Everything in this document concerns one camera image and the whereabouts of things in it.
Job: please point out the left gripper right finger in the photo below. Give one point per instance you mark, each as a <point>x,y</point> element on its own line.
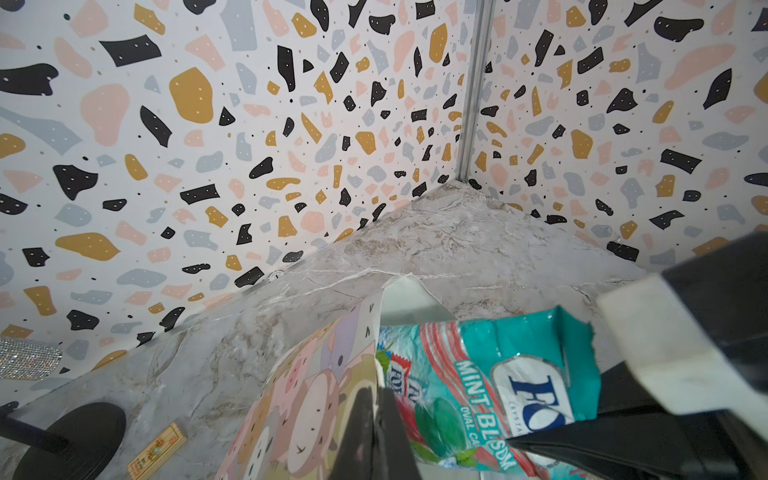
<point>393,456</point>

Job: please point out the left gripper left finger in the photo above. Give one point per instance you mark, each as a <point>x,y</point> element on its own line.
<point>355,455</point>

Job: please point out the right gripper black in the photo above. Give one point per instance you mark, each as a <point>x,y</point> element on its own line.
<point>633,437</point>

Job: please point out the white patterned paper bag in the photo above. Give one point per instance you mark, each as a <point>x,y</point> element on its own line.
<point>294,428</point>

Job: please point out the teal mint candy bag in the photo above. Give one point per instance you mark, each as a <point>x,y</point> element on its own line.
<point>464,388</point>

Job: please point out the small yellow ticket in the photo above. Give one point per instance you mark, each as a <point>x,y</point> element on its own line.
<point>157,453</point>

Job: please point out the black microphone stand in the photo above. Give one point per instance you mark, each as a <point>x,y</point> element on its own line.
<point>79,445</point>

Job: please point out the glitter microphone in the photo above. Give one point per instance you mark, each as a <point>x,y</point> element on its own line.
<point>27,360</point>

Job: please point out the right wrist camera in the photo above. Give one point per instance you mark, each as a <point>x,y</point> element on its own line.
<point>694,336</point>

